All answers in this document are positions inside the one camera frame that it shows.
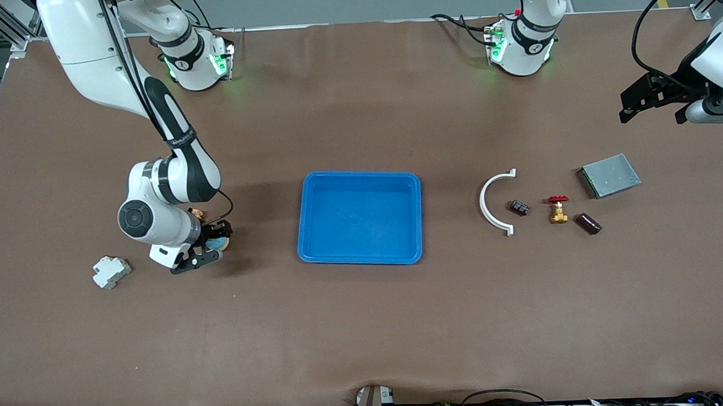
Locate dark brown cylindrical capacitor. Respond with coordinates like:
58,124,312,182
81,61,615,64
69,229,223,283
574,212,603,237

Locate white circuit breaker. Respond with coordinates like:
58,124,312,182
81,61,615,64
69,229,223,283
91,254,133,291

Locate metal power supply box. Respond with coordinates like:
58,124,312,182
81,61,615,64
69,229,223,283
576,153,643,200

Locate blue plastic tray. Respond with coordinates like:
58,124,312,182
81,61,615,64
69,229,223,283
294,169,425,270

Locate white curved plastic clip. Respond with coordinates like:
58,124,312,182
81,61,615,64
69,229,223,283
478,169,519,238

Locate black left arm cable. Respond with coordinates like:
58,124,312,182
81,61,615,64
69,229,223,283
630,0,723,92

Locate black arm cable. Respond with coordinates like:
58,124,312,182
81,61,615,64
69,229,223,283
96,0,236,229
630,0,723,92

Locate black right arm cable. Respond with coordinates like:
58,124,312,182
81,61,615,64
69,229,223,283
96,0,236,229

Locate brass valve red handle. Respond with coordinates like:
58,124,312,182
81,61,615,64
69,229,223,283
547,195,571,225

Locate black arm base cables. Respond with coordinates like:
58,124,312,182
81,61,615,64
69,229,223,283
430,11,495,48

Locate grey metal table bracket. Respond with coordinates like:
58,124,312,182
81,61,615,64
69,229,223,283
352,384,397,406

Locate black cable bundle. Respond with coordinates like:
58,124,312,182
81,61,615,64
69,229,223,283
423,381,723,406

